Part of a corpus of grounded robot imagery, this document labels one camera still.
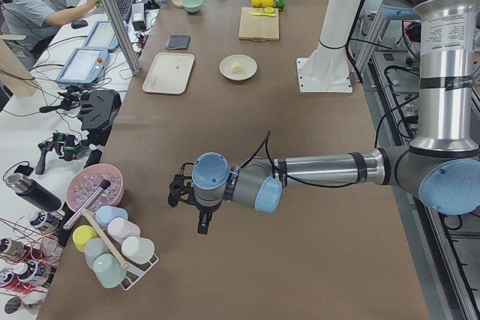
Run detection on white wire cup rack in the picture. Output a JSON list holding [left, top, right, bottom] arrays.
[[82, 210, 160, 292]]

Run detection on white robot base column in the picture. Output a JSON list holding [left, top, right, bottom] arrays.
[[297, 0, 362, 94]]

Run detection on round white plate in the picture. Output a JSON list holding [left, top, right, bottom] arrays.
[[219, 55, 258, 81]]

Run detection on pink cup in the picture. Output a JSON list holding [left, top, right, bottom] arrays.
[[107, 217, 140, 245]]

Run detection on seated person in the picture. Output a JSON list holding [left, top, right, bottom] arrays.
[[4, 0, 101, 55]]

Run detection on blue cup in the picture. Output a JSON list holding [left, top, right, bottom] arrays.
[[95, 205, 128, 229]]

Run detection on metal muddler tool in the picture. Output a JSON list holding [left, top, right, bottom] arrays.
[[62, 179, 111, 231]]

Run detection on blue teach pendant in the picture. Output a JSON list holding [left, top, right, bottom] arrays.
[[56, 46, 109, 85], [83, 21, 119, 52]]

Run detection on wooden cutting board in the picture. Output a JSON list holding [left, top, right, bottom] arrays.
[[238, 7, 280, 41]]

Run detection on mint green bowl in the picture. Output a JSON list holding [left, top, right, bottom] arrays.
[[182, 0, 203, 13]]

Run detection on yellow plastic knife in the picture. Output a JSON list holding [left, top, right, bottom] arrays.
[[249, 12, 277, 17]]

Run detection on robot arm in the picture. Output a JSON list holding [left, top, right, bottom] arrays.
[[168, 0, 479, 234]]

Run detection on aluminium frame post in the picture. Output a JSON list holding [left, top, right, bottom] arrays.
[[100, 0, 140, 76]]

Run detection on grey cup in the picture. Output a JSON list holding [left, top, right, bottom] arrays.
[[84, 238, 110, 270]]

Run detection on white cup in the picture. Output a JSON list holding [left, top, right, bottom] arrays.
[[121, 236, 155, 264]]

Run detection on black thermos bottle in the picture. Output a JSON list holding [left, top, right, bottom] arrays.
[[5, 172, 62, 212]]

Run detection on mint cup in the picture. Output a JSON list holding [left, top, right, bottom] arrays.
[[92, 253, 127, 289]]

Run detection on yellow cup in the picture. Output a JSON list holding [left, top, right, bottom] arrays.
[[72, 225, 98, 253]]

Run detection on grey folded cloth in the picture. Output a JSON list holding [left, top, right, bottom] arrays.
[[165, 34, 191, 50]]

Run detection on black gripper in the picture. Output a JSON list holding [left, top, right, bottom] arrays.
[[167, 173, 213, 234]]

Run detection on cream rectangular tray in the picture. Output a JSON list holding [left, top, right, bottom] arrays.
[[142, 52, 195, 95]]

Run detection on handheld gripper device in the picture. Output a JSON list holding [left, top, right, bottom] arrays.
[[34, 131, 89, 175]]

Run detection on whole yellow lemon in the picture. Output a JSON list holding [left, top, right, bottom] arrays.
[[250, 0, 262, 7], [260, 0, 275, 8]]

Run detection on black keyboard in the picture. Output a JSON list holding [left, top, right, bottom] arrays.
[[115, 0, 136, 22]]

